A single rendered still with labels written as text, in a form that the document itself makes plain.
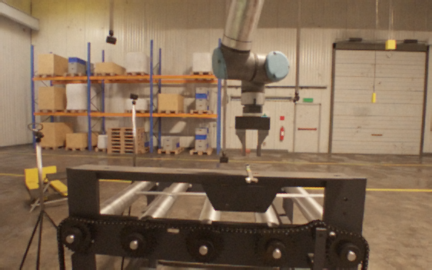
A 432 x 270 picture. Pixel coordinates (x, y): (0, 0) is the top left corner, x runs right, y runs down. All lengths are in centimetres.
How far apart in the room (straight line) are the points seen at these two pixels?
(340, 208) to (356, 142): 1029
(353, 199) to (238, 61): 76
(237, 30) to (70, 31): 1288
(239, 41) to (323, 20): 1097
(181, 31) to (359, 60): 794
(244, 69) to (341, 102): 1039
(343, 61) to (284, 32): 286
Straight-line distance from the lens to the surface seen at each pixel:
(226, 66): 65
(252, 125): 82
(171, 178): 102
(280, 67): 72
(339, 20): 1181
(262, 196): 100
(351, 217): 113
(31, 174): 565
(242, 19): 63
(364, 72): 1161
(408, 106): 1257
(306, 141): 1045
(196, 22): 1099
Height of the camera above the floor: 139
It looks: 4 degrees down
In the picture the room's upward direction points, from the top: 1 degrees clockwise
